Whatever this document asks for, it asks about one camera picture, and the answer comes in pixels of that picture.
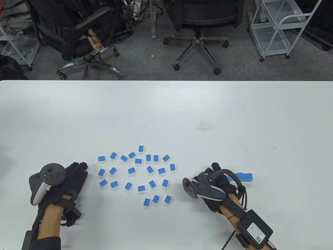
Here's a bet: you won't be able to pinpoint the person's right forearm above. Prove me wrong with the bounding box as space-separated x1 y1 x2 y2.
220 195 260 250

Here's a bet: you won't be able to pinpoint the black forearm strap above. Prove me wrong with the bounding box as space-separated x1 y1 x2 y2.
235 234 248 248
31 236 61 250

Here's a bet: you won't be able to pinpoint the person's left hand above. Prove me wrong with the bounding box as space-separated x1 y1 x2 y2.
39 161 88 208

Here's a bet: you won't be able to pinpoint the black mesh office chair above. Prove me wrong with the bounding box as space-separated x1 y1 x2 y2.
163 0 245 75

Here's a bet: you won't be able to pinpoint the grey crumpled cloth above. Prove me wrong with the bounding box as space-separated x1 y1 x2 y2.
0 8 33 29

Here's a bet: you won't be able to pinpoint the white metal cart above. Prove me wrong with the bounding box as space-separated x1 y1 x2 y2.
248 0 323 62

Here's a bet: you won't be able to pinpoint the blue mahjong tiles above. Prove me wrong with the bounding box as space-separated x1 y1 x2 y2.
98 145 175 207

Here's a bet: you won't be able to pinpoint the plain black forearm box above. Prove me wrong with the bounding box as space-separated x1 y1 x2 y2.
21 231 33 250

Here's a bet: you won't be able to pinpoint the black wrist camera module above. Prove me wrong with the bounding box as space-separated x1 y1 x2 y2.
61 193 82 226
203 199 221 213

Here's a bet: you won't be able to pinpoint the person's left forearm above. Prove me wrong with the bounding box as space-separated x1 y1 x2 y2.
36 204 63 241

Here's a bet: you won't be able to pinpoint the black bag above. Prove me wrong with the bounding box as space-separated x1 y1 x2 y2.
0 54 29 80

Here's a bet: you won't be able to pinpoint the white metal rack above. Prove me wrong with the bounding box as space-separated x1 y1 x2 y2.
0 16 40 71

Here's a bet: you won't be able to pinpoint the black flat case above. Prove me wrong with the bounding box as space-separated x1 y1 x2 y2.
294 0 333 52

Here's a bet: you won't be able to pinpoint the black chair with chrome base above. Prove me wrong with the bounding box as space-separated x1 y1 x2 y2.
26 0 125 80

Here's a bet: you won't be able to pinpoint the tangle of black cables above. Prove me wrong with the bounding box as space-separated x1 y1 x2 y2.
121 0 167 26

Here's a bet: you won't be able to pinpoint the blue mahjong tile wall row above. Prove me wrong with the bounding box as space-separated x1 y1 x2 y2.
228 172 253 183

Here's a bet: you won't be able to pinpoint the person's right hand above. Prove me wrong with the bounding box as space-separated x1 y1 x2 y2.
204 163 243 197

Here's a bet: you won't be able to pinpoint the colourful snack packet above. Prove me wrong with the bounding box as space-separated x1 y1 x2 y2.
87 29 105 51

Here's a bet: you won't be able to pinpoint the black trailing cable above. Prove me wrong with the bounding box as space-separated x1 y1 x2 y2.
221 230 236 250

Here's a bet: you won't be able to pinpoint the black box with white label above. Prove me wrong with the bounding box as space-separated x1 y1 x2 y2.
239 210 273 249

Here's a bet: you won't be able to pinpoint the white desk leg post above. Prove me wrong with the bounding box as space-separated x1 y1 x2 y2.
151 0 158 39

